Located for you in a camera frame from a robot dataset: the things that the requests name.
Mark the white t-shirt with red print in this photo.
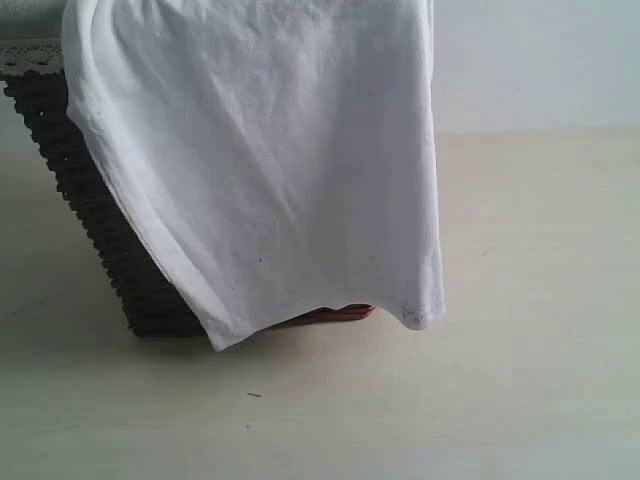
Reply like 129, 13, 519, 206
61, 1, 446, 350

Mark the dark brown wicker basket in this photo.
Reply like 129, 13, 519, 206
1, 70, 205, 338

